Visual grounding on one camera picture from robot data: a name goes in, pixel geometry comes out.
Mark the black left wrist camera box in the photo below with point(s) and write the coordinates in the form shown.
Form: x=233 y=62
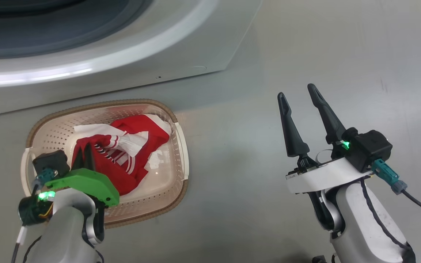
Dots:
x=51 y=160

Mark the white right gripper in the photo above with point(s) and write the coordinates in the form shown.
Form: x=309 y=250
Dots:
x=323 y=179

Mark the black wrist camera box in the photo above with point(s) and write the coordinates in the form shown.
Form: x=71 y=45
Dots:
x=369 y=149
x=51 y=160

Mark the white washing machine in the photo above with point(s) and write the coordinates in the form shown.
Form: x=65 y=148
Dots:
x=141 y=54

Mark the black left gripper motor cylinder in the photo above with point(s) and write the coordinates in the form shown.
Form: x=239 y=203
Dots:
x=31 y=210

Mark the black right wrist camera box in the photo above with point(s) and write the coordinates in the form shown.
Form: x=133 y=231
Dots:
x=369 y=149

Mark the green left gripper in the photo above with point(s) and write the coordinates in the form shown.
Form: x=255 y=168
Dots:
x=90 y=182

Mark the red and white garment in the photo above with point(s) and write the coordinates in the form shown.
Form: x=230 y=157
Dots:
x=122 y=164

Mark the cream perforated laundry basket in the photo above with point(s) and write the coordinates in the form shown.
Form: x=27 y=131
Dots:
x=166 y=175

